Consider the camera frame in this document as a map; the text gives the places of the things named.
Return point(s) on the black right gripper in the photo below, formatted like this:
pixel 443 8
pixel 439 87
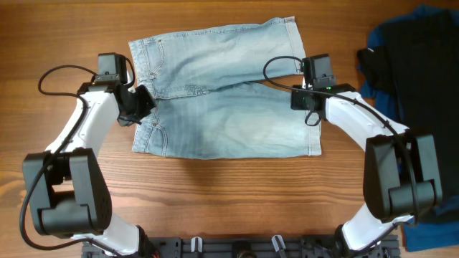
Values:
pixel 296 102

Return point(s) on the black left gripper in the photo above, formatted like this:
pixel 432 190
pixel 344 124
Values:
pixel 148 105

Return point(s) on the light blue denim shorts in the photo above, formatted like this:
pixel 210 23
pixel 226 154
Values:
pixel 210 98

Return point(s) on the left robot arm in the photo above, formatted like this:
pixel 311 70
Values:
pixel 67 200

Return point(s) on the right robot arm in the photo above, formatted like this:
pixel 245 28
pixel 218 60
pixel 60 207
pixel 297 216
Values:
pixel 401 175

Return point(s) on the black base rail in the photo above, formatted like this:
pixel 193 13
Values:
pixel 305 247

